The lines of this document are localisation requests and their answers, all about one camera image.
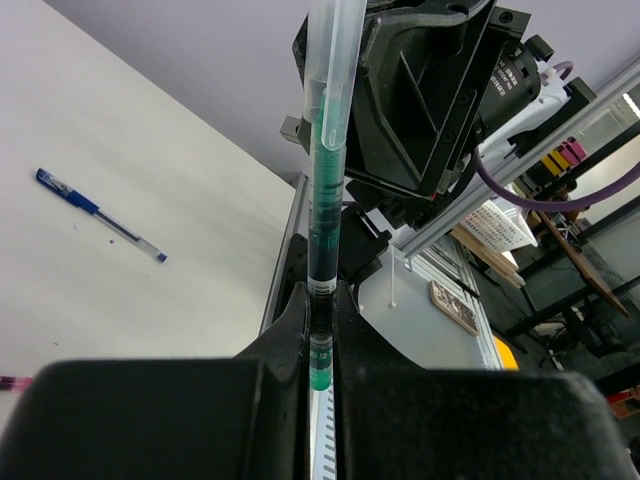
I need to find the clear pen cap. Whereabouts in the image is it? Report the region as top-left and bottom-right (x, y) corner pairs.
(303, 0), (367, 151)

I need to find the smartphone on table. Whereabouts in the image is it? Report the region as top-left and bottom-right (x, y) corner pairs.
(429, 280), (479, 336)

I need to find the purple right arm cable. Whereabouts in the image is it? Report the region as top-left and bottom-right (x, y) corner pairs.
(473, 59), (640, 208)

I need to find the blue ballpoint pen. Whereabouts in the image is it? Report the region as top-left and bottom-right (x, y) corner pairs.
(35, 168), (168, 263)

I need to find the green gel pen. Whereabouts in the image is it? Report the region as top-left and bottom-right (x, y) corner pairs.
(307, 102), (346, 391)

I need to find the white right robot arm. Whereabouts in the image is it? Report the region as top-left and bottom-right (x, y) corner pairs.
(293, 1), (637, 479)

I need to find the perforated cable duct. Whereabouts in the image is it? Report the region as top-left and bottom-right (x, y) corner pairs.
(310, 387), (337, 480)

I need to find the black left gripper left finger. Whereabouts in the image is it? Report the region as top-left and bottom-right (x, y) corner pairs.
(1, 284), (310, 479)

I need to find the red gel pen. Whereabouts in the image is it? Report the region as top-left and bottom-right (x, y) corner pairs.
(0, 376), (33, 392)

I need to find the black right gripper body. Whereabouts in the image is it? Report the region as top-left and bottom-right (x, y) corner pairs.
(292, 0), (556, 231)

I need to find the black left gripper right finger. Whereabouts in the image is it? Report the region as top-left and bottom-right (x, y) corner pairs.
(333, 285), (630, 479)

